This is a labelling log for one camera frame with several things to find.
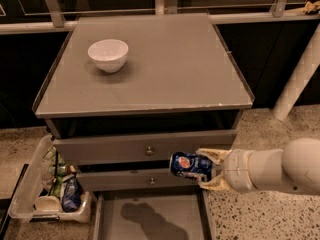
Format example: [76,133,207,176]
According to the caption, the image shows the grey bottom drawer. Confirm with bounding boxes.
[93,186,215,240]

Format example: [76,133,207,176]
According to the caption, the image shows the middle drawer knob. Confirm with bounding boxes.
[149,178,156,186]

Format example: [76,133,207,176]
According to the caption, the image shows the top drawer knob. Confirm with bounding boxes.
[146,146,154,156]

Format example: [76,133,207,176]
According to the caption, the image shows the metal railing bar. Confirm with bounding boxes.
[0,10,320,35]

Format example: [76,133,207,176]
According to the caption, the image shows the green snack packets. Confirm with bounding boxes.
[40,146,71,199]

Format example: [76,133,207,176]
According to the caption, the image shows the blue pepsi can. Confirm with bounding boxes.
[169,152,214,182]

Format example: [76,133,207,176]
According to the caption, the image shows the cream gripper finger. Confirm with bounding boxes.
[199,176,230,191]
[196,148,231,165]

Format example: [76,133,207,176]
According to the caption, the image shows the grey drawer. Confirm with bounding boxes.
[54,130,236,165]
[77,168,198,192]
[93,186,215,240]

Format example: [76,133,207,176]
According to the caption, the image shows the clear plastic storage bin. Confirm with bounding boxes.
[9,135,91,223]

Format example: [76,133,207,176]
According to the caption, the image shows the white cup in bin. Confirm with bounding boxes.
[35,196,62,212]

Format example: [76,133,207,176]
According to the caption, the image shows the white diagonal pillar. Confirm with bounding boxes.
[272,25,320,121]

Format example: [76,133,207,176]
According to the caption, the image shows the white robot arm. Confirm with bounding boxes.
[196,138,320,195]

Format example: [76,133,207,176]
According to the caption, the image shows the white ceramic bowl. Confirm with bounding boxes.
[87,39,129,73]

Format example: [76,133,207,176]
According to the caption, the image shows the grey drawer cabinet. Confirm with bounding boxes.
[32,12,256,195]

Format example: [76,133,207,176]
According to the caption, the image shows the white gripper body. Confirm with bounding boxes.
[223,149,257,193]

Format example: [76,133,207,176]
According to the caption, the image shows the grey top drawer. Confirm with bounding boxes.
[54,130,236,165]

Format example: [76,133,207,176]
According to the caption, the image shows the grey middle drawer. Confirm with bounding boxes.
[77,168,198,192]

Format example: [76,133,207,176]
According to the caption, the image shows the drawer knob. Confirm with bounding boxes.
[149,178,156,186]
[146,146,154,156]

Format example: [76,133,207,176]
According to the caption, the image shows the blue snack bag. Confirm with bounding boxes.
[61,176,82,212]

